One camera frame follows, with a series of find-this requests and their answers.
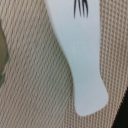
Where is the white toy fish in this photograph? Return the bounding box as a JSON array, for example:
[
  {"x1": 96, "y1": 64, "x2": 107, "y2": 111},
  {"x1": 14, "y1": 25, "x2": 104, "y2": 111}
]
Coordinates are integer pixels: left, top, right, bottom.
[{"x1": 45, "y1": 0, "x2": 109, "y2": 116}]

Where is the beige woven placemat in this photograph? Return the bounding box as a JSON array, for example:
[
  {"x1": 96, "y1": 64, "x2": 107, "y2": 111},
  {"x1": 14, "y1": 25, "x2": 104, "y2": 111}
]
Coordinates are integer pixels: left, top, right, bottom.
[{"x1": 0, "y1": 0, "x2": 128, "y2": 128}]

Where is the grey teal gripper finger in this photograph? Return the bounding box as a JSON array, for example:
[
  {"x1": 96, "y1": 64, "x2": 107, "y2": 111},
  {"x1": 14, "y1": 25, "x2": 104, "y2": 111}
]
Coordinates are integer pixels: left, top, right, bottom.
[{"x1": 0, "y1": 20, "x2": 9, "y2": 87}]

